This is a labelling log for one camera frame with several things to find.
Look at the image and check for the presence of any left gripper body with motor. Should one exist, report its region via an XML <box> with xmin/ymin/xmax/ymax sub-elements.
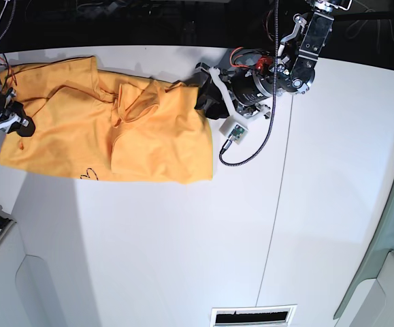
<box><xmin>195</xmin><ymin>63</ymin><xmax>273</xmax><ymax>121</ymax></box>

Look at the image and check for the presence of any yellow t-shirt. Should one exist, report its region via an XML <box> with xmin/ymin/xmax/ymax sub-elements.
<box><xmin>0</xmin><ymin>57</ymin><xmax>213</xmax><ymax>184</ymax></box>

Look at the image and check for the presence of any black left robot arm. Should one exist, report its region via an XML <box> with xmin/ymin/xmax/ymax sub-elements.
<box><xmin>195</xmin><ymin>1</ymin><xmax>351</xmax><ymax>120</ymax></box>

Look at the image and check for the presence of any white cabinet panel left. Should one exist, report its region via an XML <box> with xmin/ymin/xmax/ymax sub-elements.
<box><xmin>0</xmin><ymin>222</ymin><xmax>101</xmax><ymax>326</ymax></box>

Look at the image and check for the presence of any white cabinet panel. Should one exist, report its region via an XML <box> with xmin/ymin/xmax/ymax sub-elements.
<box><xmin>0</xmin><ymin>222</ymin><xmax>101</xmax><ymax>326</ymax></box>
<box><xmin>336</xmin><ymin>251</ymin><xmax>394</xmax><ymax>327</ymax></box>

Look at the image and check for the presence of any white floor vent grille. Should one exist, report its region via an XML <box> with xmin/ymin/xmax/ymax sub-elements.
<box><xmin>210</xmin><ymin>305</ymin><xmax>297</xmax><ymax>326</ymax></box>

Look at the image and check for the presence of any white cabinet panel right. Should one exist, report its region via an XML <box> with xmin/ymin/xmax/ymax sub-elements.
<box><xmin>336</xmin><ymin>251</ymin><xmax>394</xmax><ymax>327</ymax></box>

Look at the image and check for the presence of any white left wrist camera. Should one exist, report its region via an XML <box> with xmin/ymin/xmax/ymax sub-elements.
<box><xmin>219</xmin><ymin>116</ymin><xmax>248</xmax><ymax>144</ymax></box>

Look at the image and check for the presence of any braided camera cable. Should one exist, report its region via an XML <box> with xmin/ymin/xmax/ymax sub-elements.
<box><xmin>218</xmin><ymin>0</ymin><xmax>280</xmax><ymax>168</ymax></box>

